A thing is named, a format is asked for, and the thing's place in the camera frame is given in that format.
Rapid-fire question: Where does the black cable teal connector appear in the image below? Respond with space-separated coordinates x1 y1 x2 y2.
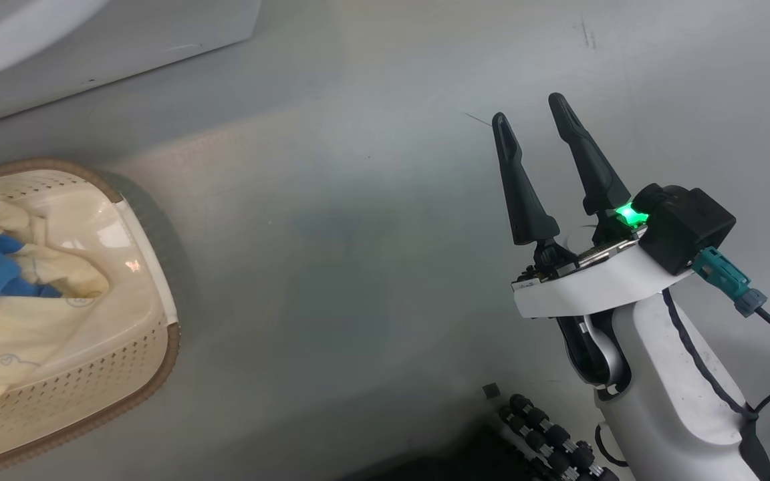
692 247 770 353

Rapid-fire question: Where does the thin dark arm cable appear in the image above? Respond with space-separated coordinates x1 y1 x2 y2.
662 289 760 420

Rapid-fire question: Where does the black roller wheel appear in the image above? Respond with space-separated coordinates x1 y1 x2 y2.
497 393 621 481

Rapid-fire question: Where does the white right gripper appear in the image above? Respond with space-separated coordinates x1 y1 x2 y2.
491 92 693 319

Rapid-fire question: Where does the cream perforated laundry basket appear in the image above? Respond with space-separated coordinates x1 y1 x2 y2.
0 158 182 478

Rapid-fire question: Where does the white Hisense washing machine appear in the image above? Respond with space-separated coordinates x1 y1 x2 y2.
0 0 262 132

